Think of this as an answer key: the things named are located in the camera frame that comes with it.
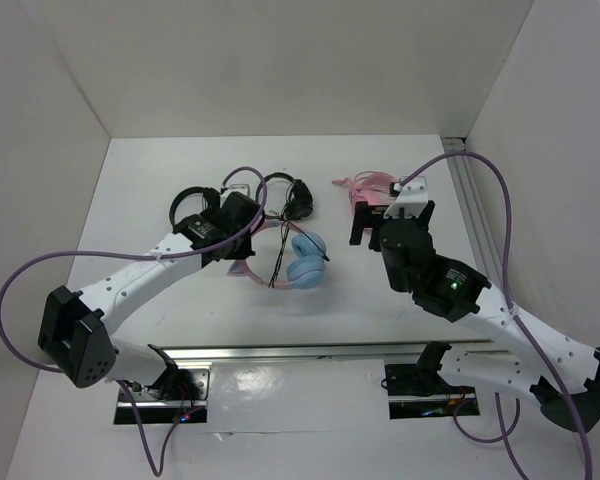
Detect black headphone audio cable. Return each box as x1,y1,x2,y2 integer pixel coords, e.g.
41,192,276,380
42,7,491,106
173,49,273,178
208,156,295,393
267,217,331,290

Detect pink blue cat-ear headphones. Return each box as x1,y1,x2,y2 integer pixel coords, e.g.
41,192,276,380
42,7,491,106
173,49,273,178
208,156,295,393
226,219,329,290

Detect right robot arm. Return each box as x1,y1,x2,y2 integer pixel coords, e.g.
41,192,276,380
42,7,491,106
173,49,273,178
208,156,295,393
350,202,600,432

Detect left black headphones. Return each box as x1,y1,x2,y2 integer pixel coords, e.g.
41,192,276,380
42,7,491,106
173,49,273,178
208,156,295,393
168,186,220,227

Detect black headphones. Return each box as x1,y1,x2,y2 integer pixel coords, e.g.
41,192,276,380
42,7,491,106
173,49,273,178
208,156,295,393
168,186,220,227
263,172,314,221

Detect middle black headphones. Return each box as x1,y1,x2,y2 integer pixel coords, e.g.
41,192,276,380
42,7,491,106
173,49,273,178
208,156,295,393
263,172,314,221

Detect pink gaming headset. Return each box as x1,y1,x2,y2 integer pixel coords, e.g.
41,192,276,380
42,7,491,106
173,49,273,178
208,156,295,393
331,170,399,214

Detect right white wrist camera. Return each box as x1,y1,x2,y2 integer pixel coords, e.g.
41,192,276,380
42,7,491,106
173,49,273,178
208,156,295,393
383,176,429,220

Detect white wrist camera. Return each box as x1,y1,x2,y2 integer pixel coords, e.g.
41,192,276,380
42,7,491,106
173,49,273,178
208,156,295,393
383,176,429,220
220,183,252,198

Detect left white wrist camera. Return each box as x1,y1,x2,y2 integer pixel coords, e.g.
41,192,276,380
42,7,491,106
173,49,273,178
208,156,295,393
220,183,252,198

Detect right aluminium rail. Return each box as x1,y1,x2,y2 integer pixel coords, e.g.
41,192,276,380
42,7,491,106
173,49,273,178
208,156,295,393
447,156,502,287

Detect aluminium rail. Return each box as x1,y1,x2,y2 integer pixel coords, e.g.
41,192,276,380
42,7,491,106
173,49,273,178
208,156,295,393
144,339,496,366
447,156,502,287

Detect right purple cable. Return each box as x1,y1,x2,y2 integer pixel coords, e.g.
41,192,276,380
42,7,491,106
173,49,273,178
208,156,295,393
394,151,596,480

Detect purple cable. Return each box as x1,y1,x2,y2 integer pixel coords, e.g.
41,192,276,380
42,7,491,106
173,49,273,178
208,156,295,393
394,151,596,480
0,166,269,374

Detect front aluminium rail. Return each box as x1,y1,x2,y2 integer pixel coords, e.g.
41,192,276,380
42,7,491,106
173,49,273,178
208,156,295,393
144,339,496,366

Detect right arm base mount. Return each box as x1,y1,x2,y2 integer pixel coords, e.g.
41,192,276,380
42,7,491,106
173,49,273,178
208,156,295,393
380,363,480,420

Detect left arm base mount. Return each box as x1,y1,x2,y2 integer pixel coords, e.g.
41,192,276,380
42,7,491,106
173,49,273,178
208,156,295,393
113,363,211,425

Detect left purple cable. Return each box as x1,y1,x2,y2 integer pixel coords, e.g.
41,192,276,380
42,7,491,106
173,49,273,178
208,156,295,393
0,166,269,374

